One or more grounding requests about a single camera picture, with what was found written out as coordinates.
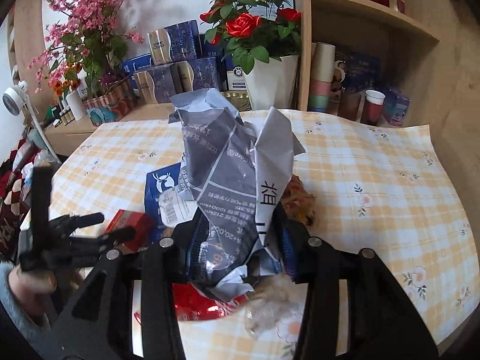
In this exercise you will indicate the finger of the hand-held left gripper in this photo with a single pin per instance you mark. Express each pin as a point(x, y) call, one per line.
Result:
point(82, 220)
point(118, 234)

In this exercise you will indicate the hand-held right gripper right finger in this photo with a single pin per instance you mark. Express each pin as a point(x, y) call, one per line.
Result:
point(287, 249)

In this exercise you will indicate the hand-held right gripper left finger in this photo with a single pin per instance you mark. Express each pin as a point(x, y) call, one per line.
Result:
point(199, 247)

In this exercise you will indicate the small red box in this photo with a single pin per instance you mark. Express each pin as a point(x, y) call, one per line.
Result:
point(127, 220)

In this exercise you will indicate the clear plastic wrapper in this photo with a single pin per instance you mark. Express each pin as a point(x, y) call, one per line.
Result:
point(270, 315)

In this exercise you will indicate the grey plastic bag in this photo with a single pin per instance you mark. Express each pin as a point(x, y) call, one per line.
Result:
point(225, 150)

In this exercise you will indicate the person's left forearm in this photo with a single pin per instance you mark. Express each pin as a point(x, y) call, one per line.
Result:
point(15, 318)

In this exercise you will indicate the person's left hand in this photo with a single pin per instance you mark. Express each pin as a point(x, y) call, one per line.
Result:
point(26, 288)

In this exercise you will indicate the red patterned blanket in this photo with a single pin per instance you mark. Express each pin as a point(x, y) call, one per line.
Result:
point(11, 195)

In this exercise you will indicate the red foil wrapper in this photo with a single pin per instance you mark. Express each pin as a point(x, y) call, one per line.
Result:
point(195, 303)

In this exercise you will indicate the blue coffee box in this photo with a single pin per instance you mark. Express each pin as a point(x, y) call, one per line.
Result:
point(165, 191)

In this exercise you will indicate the row of small bottles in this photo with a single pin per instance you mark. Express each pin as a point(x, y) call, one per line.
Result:
point(62, 116)

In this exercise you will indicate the white ribbed humidifier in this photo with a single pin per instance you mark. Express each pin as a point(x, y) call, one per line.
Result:
point(77, 105)

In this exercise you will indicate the yellow checked floral tablecloth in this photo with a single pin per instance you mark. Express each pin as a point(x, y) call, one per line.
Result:
point(375, 180)

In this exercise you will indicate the white round device on stand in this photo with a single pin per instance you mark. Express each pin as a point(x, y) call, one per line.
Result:
point(13, 99)

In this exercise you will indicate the striped planter basket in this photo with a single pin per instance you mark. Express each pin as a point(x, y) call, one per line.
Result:
point(108, 108)

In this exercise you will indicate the gold ornate tray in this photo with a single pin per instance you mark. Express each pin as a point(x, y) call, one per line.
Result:
point(234, 98)

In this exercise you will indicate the blue gold gift box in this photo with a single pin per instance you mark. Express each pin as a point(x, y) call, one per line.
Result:
point(157, 84)
point(180, 41)
point(198, 75)

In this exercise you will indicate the brown cup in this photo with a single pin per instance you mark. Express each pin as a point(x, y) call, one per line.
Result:
point(350, 105)

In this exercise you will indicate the flat blue box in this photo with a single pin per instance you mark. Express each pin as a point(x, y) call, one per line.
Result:
point(137, 65)

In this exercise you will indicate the red paper cup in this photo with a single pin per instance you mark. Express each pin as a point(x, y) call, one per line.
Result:
point(374, 107)

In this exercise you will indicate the red rose plant white pot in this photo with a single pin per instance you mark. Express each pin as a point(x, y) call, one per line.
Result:
point(270, 82)

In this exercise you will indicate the blue box white label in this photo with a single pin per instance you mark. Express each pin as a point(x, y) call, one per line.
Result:
point(236, 77)

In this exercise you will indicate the stack of pastel paper cups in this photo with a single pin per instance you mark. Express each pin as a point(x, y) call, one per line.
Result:
point(321, 75)

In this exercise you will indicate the pink blossom plant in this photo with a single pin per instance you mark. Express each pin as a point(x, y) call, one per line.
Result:
point(90, 37)

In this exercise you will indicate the small blue carton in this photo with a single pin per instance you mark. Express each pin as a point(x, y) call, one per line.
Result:
point(396, 107)

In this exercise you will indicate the dark blue book box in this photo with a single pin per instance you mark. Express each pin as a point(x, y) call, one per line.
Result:
point(360, 69)

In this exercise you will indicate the blue box red label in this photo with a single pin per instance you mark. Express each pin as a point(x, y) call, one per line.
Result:
point(208, 47)

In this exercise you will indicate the wooden shelf unit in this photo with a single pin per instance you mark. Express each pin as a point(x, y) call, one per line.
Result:
point(375, 26)

